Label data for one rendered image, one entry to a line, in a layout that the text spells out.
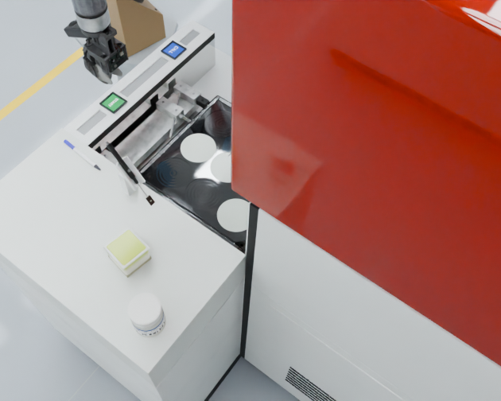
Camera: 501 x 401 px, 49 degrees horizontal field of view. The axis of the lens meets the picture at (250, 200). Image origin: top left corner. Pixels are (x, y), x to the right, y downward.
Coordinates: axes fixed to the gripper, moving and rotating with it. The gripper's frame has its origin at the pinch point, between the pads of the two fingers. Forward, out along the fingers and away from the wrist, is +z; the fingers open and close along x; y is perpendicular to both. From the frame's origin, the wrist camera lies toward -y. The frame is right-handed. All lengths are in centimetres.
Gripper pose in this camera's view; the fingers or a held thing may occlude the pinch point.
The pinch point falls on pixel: (105, 78)
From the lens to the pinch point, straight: 155.4
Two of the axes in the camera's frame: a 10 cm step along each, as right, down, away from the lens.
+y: 7.9, 5.4, -2.9
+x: 6.1, -6.7, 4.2
